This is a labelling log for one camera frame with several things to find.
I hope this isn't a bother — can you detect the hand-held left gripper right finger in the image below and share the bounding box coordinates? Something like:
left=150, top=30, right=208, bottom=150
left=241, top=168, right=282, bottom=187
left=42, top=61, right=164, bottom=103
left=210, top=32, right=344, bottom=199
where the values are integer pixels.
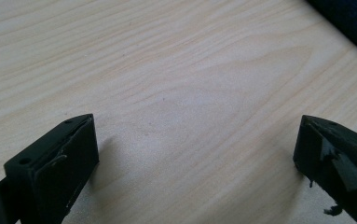
left=292, top=114, right=357, bottom=224

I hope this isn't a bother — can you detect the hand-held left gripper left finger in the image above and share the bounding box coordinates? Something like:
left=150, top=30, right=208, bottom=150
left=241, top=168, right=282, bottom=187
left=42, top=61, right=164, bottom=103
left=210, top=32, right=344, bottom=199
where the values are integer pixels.
left=3, top=113, right=101, bottom=224

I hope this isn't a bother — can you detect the dark cloth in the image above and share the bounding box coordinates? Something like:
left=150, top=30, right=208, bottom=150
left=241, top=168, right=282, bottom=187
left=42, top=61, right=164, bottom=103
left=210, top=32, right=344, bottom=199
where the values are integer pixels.
left=305, top=0, right=357, bottom=62

